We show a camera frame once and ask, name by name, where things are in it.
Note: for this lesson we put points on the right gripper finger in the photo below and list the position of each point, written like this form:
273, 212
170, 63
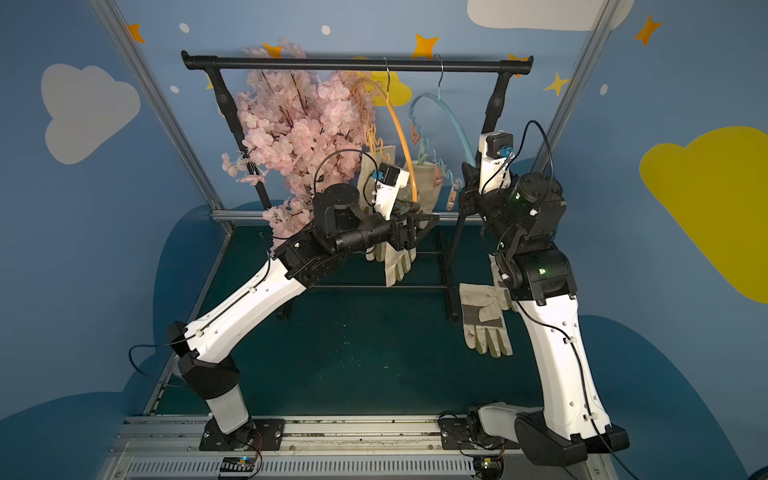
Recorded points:
471, 177
467, 202

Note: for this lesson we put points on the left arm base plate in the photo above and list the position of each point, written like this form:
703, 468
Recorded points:
256, 434

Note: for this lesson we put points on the pink cherry blossom branch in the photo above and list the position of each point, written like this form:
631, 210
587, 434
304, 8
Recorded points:
309, 129

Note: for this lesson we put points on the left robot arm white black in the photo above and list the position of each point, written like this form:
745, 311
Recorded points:
339, 227

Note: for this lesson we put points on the yellow clip hanger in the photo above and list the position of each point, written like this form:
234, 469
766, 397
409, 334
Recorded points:
385, 94

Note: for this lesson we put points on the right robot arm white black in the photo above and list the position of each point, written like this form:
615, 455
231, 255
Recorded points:
572, 422

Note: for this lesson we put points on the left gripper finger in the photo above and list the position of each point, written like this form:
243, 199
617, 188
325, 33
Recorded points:
425, 224
403, 208

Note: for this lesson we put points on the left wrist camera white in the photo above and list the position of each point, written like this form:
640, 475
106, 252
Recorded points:
389, 180

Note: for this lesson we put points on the light blue clip hanger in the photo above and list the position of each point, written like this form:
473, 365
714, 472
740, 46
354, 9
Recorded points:
439, 138

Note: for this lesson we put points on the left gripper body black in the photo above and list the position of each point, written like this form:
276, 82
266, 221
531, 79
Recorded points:
402, 226

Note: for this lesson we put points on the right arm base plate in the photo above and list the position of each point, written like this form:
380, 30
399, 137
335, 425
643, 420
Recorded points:
465, 433

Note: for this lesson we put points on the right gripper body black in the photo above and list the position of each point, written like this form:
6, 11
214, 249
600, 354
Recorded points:
471, 196

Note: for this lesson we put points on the cream glove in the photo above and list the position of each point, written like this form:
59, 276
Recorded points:
397, 263
500, 288
428, 179
367, 185
483, 322

